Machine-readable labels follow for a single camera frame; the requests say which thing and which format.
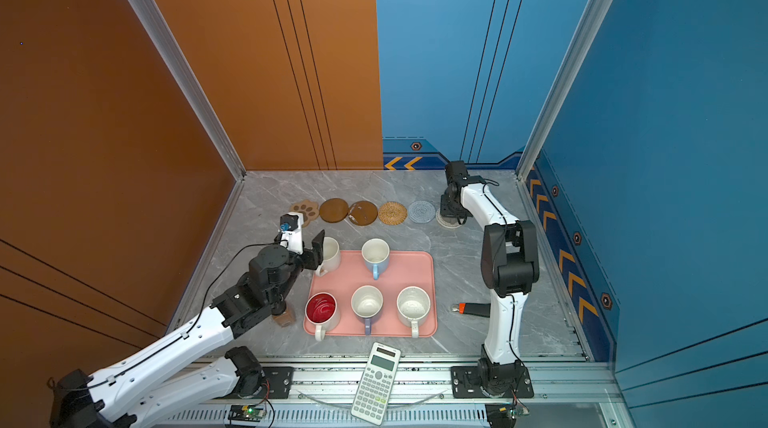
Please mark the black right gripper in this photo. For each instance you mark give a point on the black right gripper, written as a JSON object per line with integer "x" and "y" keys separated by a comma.
{"x": 445, "y": 209}

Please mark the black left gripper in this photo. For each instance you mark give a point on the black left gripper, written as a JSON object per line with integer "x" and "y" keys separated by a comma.
{"x": 314, "y": 256}

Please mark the light blue rope coaster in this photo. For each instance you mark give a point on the light blue rope coaster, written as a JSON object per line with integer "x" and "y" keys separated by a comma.
{"x": 421, "y": 212}

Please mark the cork paw print coaster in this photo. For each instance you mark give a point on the cork paw print coaster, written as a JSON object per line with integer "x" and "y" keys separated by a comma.
{"x": 308, "y": 209}

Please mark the matte brown wooden coaster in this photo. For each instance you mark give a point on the matte brown wooden coaster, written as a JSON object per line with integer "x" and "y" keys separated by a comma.
{"x": 334, "y": 210}

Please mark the glossy brown wooden coaster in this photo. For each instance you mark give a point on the glossy brown wooden coaster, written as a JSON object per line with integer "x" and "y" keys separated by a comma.
{"x": 362, "y": 213}

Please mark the light blue mug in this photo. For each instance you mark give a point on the light blue mug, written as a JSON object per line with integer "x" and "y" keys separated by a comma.
{"x": 376, "y": 256}

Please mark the woven rattan coaster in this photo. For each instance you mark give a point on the woven rattan coaster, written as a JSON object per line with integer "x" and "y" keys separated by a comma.
{"x": 392, "y": 213}

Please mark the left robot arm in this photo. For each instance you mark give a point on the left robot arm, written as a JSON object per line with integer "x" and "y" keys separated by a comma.
{"x": 146, "y": 388}

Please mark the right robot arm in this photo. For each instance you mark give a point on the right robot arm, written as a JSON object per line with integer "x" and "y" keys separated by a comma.
{"x": 509, "y": 266}

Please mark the red inside mug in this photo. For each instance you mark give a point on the red inside mug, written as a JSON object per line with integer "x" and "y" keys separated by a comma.
{"x": 323, "y": 313}

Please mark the spice jar black lid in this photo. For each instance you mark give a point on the spice jar black lid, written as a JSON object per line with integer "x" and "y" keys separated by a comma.
{"x": 286, "y": 318}

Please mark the cream mug front right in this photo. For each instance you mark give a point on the cream mug front right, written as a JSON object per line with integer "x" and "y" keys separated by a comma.
{"x": 413, "y": 305}

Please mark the orange black utility knife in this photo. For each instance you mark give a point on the orange black utility knife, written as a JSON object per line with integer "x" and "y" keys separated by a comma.
{"x": 473, "y": 309}

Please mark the white calculator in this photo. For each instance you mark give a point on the white calculator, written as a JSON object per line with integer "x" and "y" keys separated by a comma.
{"x": 374, "y": 389}

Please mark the left circuit board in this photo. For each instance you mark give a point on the left circuit board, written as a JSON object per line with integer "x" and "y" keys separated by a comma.
{"x": 247, "y": 415}

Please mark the circuit board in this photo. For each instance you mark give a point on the circuit board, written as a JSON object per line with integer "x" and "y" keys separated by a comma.
{"x": 247, "y": 415}
{"x": 505, "y": 415}

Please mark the right circuit board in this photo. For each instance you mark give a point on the right circuit board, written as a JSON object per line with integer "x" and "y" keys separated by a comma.
{"x": 505, "y": 415}

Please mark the white mug purple handle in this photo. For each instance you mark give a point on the white mug purple handle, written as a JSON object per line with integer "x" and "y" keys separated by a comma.
{"x": 367, "y": 303}

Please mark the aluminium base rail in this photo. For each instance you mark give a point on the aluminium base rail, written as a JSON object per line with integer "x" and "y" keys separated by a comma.
{"x": 420, "y": 394}

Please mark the aluminium frame post right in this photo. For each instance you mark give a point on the aluminium frame post right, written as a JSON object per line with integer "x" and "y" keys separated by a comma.
{"x": 584, "y": 35}

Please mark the aluminium frame post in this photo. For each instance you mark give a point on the aluminium frame post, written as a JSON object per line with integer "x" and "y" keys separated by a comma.
{"x": 161, "y": 35}
{"x": 584, "y": 35}

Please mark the aluminium frame post left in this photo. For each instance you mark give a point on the aluminium frame post left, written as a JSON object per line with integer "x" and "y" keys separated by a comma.
{"x": 161, "y": 35}

